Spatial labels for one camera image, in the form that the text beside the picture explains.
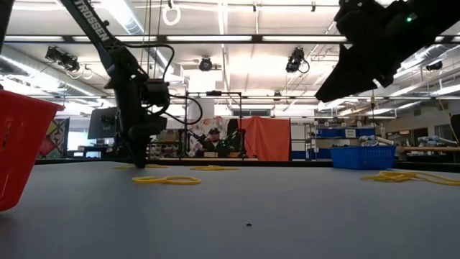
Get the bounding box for orange cloth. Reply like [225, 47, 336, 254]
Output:
[238, 117, 292, 162]

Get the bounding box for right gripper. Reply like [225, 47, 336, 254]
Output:
[315, 0, 414, 103]

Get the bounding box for white hanging ring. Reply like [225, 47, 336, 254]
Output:
[161, 4, 182, 27]

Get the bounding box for red plastic basket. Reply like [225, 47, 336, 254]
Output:
[0, 89, 65, 212]

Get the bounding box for grey rolls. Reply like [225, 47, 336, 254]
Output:
[359, 135, 396, 147]

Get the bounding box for blue-grey table mat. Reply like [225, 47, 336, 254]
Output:
[0, 160, 460, 259]

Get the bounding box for person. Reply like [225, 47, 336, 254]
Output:
[195, 127, 235, 158]

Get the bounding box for black diagonal frame strut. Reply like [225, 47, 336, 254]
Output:
[0, 0, 16, 55]

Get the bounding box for black monitor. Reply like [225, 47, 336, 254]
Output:
[87, 106, 120, 140]

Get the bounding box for blue plastic basket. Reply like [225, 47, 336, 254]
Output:
[329, 145, 397, 171]

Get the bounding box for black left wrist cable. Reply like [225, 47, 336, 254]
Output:
[121, 42, 204, 127]

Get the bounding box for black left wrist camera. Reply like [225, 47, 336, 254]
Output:
[138, 114, 168, 140]

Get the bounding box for black ceiling camera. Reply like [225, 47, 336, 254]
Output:
[198, 56, 214, 73]
[285, 46, 311, 75]
[45, 45, 81, 73]

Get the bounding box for colourful painting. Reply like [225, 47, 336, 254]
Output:
[37, 117, 71, 160]

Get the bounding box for black overhead light bar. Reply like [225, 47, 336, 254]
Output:
[0, 34, 460, 45]

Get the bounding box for yellow rubber bands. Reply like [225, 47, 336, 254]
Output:
[189, 165, 241, 172]
[132, 175, 202, 186]
[111, 163, 169, 171]
[360, 170, 460, 187]

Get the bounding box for black aluminium table frame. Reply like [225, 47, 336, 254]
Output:
[34, 157, 460, 173]

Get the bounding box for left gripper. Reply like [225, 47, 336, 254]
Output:
[103, 77, 171, 168]

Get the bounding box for wooden bar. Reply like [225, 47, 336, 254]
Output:
[395, 145, 460, 153]

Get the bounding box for blue storage bins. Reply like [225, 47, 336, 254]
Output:
[316, 127, 377, 140]

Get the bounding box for black station frame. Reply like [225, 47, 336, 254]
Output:
[184, 91, 243, 159]

